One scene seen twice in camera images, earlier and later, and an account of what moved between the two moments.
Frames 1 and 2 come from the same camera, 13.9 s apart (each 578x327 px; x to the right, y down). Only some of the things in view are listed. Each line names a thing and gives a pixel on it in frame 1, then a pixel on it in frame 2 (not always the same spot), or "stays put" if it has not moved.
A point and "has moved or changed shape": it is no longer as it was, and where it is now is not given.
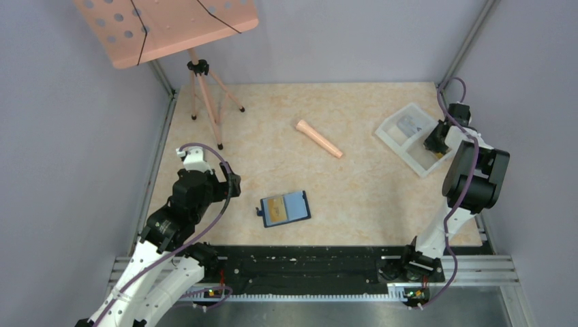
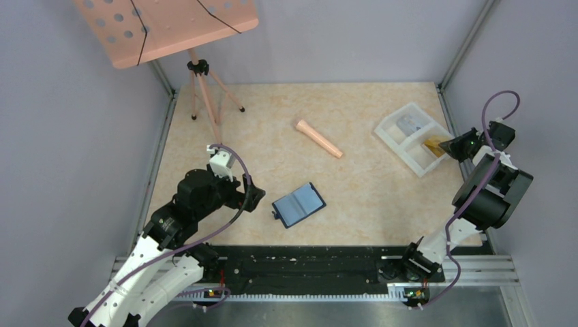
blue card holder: [264, 211] to [298, 205]
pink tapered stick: [303, 127] stays put
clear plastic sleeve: [410, 125] stays put
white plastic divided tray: [403, 134] stays put
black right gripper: [429, 142] to [452, 146]
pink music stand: [129, 32] stays put
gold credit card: [277, 208] has moved or changed shape
